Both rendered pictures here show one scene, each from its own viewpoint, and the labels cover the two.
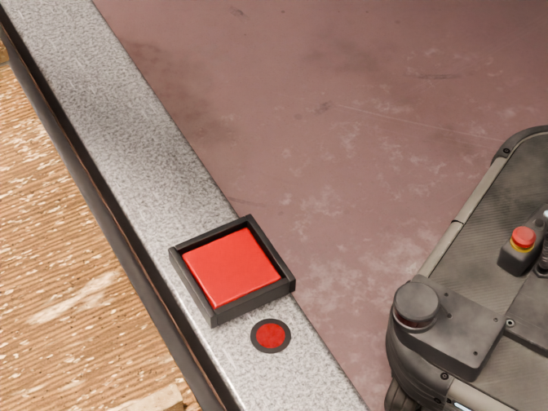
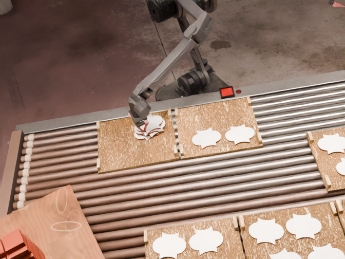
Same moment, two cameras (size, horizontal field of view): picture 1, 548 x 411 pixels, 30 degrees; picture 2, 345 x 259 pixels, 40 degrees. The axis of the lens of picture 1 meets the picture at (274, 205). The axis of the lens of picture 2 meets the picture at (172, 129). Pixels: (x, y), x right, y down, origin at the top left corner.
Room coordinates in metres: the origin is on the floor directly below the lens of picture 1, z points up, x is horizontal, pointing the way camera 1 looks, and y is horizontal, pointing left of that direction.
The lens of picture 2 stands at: (-0.27, 1.81, 2.73)
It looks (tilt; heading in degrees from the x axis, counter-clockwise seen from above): 47 degrees down; 303
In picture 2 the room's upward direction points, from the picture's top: 12 degrees counter-clockwise
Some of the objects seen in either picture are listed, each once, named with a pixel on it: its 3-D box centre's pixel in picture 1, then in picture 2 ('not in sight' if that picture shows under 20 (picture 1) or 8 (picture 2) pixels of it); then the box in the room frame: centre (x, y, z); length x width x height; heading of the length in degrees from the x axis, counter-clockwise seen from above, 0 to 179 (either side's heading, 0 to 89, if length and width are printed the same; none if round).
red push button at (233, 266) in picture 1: (231, 270); (226, 92); (0.48, 0.03, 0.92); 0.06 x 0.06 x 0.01; 29
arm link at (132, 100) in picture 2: not in sight; (135, 103); (0.79, 0.45, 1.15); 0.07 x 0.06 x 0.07; 148
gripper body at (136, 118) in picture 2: not in sight; (136, 111); (0.80, 0.45, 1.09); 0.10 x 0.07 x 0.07; 141
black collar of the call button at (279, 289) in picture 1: (231, 269); (226, 92); (0.48, 0.03, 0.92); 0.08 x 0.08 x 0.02; 29
